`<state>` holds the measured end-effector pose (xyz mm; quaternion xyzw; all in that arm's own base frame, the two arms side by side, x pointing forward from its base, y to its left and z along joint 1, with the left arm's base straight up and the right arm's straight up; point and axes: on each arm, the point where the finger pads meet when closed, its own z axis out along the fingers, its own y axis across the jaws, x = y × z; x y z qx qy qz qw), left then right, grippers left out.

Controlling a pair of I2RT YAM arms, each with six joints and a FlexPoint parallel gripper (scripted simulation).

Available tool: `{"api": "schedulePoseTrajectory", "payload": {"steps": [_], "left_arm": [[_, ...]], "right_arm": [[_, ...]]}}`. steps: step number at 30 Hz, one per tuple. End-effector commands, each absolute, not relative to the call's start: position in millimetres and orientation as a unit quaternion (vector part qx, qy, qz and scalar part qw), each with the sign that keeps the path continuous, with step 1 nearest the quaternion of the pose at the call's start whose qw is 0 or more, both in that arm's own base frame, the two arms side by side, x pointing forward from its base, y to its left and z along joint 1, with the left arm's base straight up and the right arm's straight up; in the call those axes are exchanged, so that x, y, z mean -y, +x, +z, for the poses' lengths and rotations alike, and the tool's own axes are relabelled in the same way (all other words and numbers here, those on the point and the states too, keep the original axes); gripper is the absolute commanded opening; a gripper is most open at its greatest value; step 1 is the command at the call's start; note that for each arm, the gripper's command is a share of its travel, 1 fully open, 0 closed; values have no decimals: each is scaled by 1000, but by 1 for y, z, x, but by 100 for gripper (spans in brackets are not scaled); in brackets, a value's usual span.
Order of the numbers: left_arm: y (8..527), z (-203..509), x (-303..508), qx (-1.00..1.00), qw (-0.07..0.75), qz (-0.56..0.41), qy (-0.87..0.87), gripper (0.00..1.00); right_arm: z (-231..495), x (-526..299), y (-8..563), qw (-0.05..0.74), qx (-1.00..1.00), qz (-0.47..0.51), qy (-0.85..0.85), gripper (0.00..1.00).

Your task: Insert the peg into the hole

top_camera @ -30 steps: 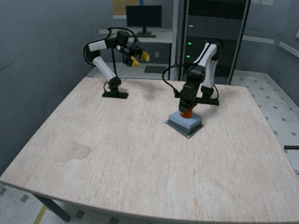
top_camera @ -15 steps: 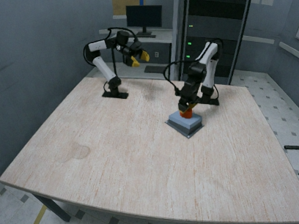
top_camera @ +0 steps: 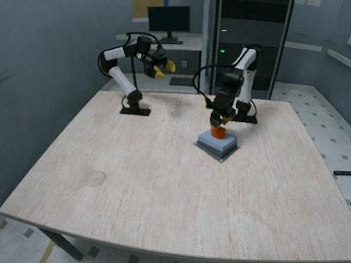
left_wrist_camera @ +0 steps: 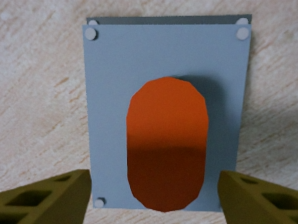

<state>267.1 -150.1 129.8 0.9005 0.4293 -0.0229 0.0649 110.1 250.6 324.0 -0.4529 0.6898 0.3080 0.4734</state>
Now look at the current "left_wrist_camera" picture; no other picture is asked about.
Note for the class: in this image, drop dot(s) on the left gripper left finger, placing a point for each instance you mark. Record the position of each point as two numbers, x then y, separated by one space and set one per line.
61 199

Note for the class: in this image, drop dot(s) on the grey-blue plate with hole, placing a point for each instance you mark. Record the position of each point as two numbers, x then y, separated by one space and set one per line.
123 58

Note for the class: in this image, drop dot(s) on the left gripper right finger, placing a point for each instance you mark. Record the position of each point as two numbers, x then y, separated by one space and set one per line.
250 200

